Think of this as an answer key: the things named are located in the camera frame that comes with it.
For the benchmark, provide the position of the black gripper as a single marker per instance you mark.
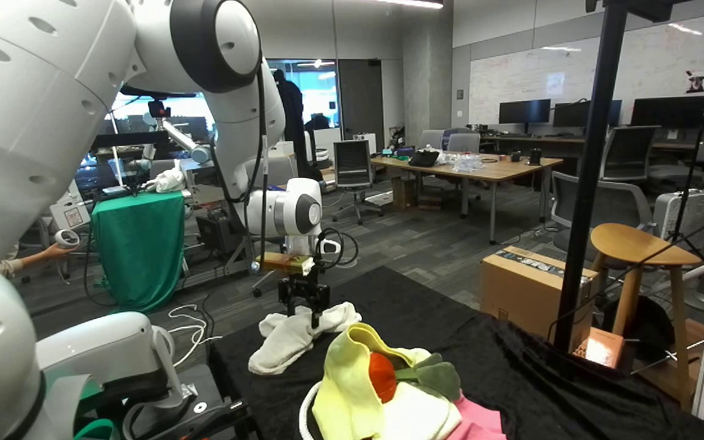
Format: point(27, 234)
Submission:
point(301, 291)

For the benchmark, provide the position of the white towel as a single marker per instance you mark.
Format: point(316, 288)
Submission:
point(287, 344)

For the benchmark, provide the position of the pale yellow cloth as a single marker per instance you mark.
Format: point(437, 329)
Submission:
point(348, 383)

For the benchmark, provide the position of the red plush toy green leaf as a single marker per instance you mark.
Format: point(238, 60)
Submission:
point(381, 376)

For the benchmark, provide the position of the light green towel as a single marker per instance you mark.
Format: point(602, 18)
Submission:
point(417, 417)

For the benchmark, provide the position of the black crate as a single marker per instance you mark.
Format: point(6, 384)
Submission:
point(219, 234)

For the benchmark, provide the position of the grey mesh chair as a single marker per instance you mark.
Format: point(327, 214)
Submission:
point(628, 151)
point(612, 205)
point(352, 162)

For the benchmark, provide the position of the black base clamp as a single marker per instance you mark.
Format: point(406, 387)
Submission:
point(181, 417)

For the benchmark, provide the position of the green draped cloth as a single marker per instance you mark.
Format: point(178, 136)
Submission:
point(140, 252)

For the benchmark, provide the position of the white crumpled object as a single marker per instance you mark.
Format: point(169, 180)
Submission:
point(169, 183)

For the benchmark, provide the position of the cardboard box black tape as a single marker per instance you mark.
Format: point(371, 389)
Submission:
point(530, 289)

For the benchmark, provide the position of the green plastic piece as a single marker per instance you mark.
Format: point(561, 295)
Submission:
point(95, 417)

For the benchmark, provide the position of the light wooden desk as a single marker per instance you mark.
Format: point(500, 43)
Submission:
point(489, 170)

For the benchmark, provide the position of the white paper sign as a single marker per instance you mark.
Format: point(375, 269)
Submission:
point(71, 214)

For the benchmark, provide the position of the black tablecloth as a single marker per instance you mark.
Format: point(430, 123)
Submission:
point(549, 392)

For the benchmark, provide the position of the black computer monitor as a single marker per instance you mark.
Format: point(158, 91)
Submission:
point(523, 113)
point(587, 113)
point(678, 112)

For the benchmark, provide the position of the long dark office desk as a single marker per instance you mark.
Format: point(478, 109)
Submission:
point(549, 140)

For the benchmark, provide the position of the tall metal stand pole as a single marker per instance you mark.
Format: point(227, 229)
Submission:
point(587, 162)

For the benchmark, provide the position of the paper sheet on whiteboard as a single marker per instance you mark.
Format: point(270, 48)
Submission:
point(555, 86)

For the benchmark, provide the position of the round wooden stool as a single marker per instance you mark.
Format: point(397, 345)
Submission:
point(642, 246)

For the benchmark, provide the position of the black round bucket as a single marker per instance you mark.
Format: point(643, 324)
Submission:
point(653, 327)

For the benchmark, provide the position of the grey white floor unit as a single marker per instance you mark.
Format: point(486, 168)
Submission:
point(689, 216)

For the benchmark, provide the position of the black camera boom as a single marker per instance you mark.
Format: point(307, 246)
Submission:
point(158, 139)

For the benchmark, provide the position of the black stereo camera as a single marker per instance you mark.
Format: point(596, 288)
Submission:
point(159, 91)

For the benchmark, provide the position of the cartoon wall sticker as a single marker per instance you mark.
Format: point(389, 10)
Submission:
point(697, 80)

